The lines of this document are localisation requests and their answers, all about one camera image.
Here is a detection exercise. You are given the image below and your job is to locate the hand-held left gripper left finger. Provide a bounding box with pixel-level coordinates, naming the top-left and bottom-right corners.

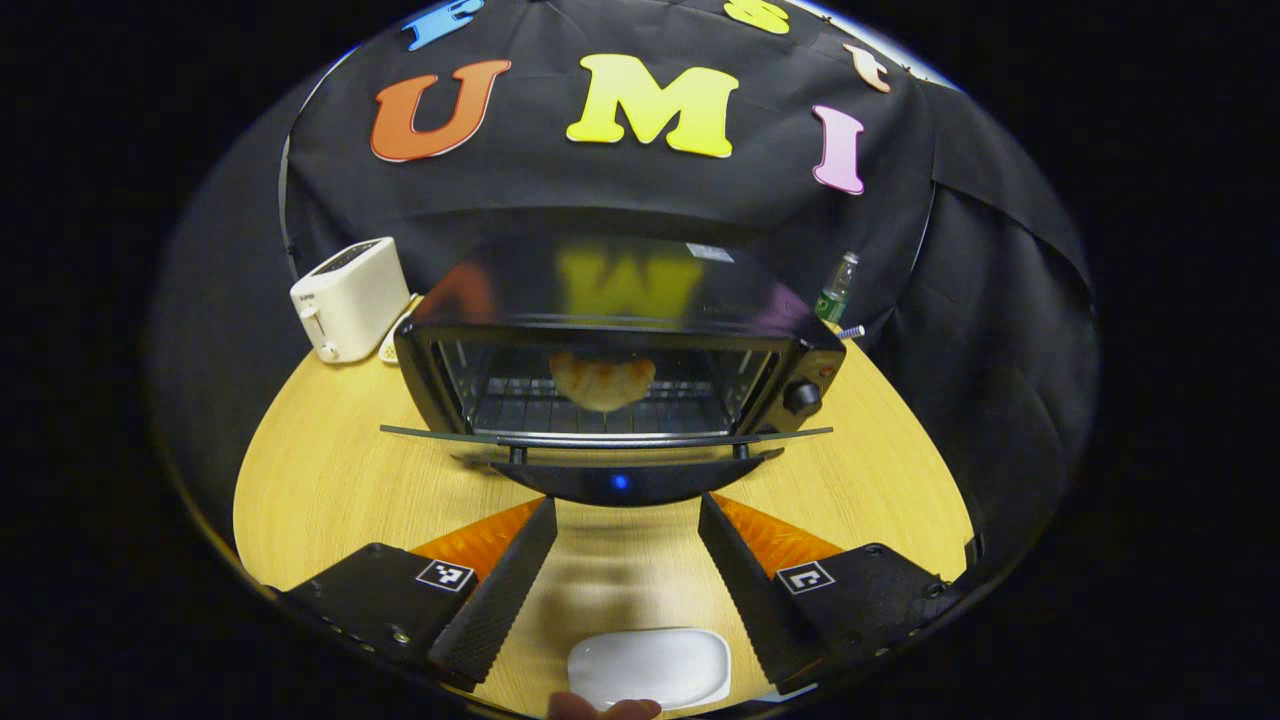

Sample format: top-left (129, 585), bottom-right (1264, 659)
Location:
top-left (280, 497), bottom-right (559, 691)

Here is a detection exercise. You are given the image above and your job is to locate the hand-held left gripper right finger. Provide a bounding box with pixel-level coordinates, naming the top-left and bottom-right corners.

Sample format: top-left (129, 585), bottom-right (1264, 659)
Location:
top-left (697, 492), bottom-right (963, 694)

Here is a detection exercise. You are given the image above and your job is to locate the black electric oven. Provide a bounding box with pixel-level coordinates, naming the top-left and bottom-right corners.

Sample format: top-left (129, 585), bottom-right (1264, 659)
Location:
top-left (380, 235), bottom-right (851, 508)

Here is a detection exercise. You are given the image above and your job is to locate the golden bread roll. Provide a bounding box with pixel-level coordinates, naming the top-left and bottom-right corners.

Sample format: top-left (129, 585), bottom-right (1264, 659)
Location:
top-left (548, 350), bottom-right (658, 413)

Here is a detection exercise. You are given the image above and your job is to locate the metal oven rack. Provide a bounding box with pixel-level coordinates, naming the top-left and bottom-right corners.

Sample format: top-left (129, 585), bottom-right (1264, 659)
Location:
top-left (470, 375), bottom-right (736, 437)

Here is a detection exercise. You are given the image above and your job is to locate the small white dish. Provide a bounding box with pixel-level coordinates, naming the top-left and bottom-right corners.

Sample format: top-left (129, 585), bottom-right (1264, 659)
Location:
top-left (378, 295), bottom-right (426, 364)

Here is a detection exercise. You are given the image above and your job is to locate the clear plastic water bottle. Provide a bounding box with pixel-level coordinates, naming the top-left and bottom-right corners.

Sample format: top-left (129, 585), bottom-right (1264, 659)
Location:
top-left (814, 251), bottom-right (860, 326)

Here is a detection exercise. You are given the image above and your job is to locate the white toaster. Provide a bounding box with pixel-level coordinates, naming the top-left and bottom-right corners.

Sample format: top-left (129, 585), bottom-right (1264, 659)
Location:
top-left (290, 236), bottom-right (412, 364)

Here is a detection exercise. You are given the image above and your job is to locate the black backdrop cloth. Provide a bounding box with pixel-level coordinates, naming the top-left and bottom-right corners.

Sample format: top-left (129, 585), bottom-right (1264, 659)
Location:
top-left (150, 0), bottom-right (1101, 591)

